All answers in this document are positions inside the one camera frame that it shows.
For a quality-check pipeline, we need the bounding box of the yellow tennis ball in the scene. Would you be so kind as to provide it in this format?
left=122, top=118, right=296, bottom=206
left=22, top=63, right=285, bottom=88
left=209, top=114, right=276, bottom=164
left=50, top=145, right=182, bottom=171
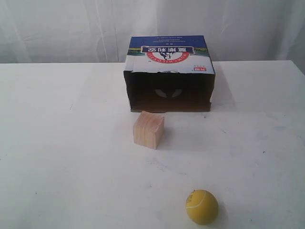
left=185, top=189, right=219, bottom=225

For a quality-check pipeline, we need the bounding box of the printed cardboard box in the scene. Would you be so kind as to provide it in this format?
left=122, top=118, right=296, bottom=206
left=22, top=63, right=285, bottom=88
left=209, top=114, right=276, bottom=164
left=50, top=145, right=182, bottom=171
left=123, top=35, right=215, bottom=113

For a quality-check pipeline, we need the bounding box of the white backdrop curtain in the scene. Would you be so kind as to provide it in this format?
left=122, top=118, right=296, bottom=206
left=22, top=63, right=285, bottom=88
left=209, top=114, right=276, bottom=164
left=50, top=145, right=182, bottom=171
left=0, top=0, right=305, bottom=65

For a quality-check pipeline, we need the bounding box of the light wooden cube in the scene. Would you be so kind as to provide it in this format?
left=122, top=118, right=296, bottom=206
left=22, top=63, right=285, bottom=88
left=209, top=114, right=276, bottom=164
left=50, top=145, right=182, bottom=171
left=133, top=111, right=165, bottom=149

